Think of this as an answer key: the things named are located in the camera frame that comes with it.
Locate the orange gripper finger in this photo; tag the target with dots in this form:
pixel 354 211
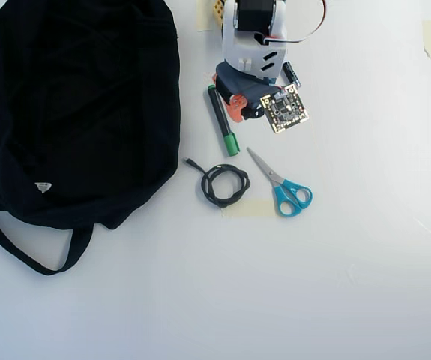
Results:
pixel 235 108

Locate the black marker green cap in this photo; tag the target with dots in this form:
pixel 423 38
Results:
pixel 220 116

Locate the camera circuit board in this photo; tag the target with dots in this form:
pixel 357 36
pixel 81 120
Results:
pixel 284 108

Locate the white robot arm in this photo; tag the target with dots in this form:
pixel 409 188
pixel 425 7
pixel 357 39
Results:
pixel 237 48

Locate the black fabric bag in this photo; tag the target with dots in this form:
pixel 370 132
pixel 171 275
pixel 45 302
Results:
pixel 69 112

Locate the small black flashlight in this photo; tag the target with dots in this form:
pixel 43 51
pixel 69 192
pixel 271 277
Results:
pixel 292 73

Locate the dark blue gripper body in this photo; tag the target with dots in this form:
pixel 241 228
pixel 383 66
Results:
pixel 237 91

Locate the wide masking tape patch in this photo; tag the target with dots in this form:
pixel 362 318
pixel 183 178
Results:
pixel 249 208

